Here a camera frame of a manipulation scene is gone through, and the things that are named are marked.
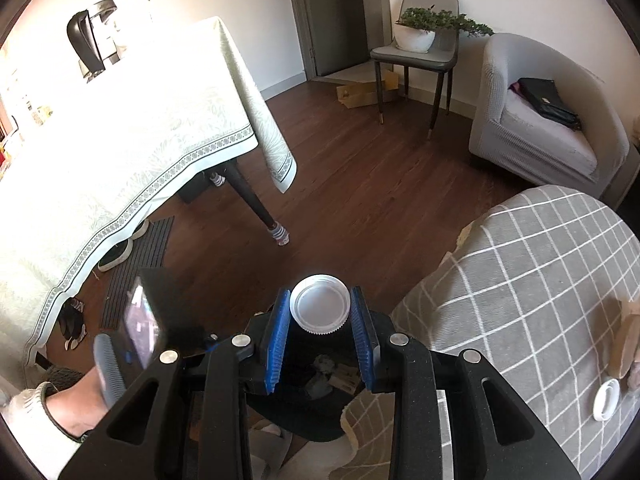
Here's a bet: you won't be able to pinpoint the black kettle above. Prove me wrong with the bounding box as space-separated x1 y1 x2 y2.
66 0 121 83

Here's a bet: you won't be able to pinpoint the brown tape roll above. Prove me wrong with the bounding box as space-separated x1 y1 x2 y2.
611 297 640 381

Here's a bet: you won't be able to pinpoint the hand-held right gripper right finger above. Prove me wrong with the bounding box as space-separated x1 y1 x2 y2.
349 286 583 480

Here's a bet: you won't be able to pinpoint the white patterned tablecloth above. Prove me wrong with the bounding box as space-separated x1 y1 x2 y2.
0 16 298 366

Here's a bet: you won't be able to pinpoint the grey dining chair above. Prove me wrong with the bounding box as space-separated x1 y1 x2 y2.
370 0 461 141

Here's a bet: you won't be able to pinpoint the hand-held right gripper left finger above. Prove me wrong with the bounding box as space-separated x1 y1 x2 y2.
57 287 293 480

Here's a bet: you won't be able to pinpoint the white plastic lid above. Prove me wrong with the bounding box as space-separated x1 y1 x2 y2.
593 379 622 422

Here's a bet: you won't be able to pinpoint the grey checked tablecloth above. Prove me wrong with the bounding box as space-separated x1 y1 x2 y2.
340 185 640 480

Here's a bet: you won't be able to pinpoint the dark table leg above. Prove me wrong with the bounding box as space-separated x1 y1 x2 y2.
225 160 292 247

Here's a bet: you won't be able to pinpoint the black ribbed floor mat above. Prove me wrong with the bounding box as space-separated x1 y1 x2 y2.
101 216 176 331

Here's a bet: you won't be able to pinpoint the person's left forearm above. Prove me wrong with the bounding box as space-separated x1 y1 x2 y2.
0 381 83 480

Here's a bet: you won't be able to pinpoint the patterned slippers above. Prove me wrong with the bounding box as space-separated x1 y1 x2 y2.
57 297 88 351

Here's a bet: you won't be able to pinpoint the black bag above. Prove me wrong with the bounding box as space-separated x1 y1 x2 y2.
517 77 583 132

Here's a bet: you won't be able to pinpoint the white round lid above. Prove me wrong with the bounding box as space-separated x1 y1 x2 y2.
290 274 352 356

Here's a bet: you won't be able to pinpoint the dark box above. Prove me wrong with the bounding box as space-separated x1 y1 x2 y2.
177 172 208 205

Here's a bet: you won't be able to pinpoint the person's left hand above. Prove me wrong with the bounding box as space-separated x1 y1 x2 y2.
42 367 114 438

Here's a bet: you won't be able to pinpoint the cardboard box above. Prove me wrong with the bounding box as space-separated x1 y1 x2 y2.
336 70 400 110

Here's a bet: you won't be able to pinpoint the potted plant white pot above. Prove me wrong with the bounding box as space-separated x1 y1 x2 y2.
393 6 496 54

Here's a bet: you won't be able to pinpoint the black trash bin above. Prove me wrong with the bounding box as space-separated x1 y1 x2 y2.
245 330 373 443

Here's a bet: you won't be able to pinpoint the grey door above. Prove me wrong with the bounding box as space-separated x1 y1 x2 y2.
283 0 388 78

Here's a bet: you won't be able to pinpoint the grey armchair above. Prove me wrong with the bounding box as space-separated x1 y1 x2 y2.
468 33 631 198

